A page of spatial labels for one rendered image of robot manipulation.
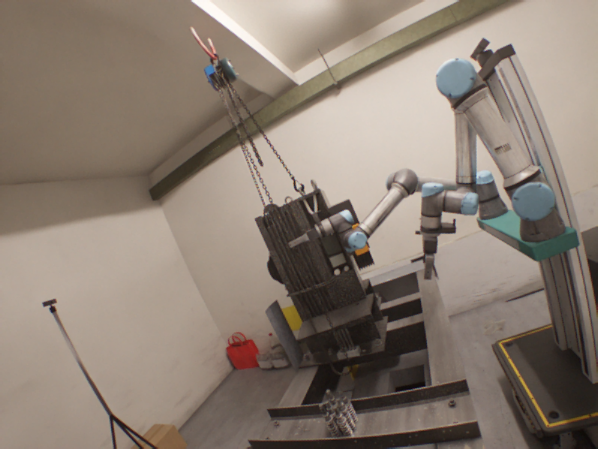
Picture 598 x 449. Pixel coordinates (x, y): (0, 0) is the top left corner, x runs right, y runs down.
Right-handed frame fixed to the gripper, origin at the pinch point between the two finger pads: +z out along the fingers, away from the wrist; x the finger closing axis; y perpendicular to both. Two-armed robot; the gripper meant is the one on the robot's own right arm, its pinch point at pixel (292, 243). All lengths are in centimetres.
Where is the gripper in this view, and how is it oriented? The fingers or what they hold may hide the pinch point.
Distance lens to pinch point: 137.4
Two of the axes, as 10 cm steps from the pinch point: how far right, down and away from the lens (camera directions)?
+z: -9.0, 4.3, 1.0
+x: 0.7, -0.7, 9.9
